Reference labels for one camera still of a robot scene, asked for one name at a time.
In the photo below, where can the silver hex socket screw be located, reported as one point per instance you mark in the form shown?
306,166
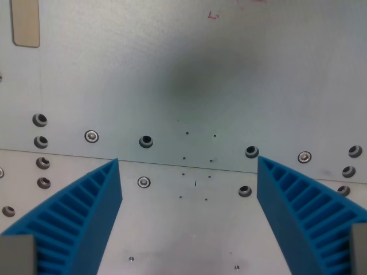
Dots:
91,136
0,172
144,182
304,157

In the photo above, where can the beige rounded slot panel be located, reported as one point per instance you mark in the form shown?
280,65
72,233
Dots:
25,23

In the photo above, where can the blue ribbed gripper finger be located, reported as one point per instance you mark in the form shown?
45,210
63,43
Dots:
86,217
289,212

